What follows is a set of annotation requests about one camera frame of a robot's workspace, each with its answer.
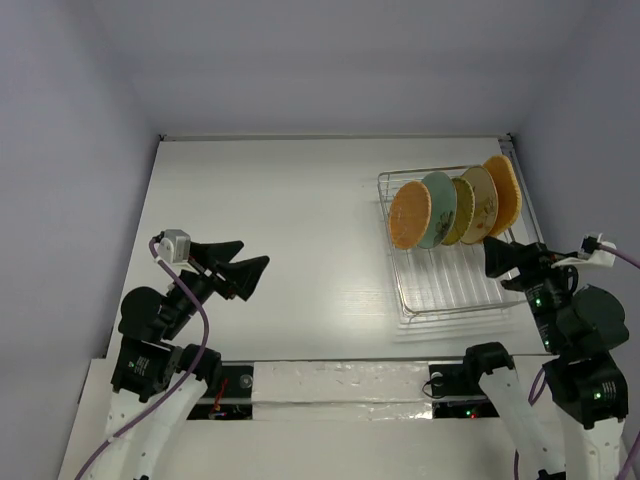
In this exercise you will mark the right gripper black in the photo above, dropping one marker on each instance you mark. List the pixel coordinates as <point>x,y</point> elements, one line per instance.
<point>523,267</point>

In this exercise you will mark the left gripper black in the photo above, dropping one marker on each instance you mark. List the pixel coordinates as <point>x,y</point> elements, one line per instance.
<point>243,274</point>

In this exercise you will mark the teal floral plate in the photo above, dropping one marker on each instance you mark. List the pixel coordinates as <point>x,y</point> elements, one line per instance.
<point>443,210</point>

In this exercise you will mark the orange wicker plate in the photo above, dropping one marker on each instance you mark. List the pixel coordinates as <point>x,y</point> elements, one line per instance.
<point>409,215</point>
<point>508,193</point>

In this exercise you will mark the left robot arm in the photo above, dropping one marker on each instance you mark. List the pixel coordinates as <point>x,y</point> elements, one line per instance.
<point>156,385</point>

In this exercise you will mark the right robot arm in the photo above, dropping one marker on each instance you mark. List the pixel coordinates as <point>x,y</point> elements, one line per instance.
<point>579,327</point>

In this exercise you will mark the cream floral plate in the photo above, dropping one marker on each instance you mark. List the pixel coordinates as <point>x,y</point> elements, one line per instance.
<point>485,204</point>

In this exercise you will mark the yellow-green woven plate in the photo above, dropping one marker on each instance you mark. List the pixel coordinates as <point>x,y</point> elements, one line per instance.
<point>465,210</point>

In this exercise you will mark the white foam strip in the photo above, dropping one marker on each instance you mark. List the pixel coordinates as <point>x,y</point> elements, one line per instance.
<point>342,391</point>

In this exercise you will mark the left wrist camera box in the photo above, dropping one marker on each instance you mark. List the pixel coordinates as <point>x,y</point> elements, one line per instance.
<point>174,246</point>

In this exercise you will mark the metal wire dish rack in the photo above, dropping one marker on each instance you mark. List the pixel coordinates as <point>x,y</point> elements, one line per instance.
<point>447,281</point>

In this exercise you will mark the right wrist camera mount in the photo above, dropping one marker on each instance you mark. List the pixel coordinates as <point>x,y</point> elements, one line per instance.
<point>594,252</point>

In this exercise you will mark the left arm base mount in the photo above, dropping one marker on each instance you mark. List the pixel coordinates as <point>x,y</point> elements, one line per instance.
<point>231,399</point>

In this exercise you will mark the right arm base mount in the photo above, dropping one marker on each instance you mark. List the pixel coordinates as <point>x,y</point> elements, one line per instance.
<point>454,396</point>

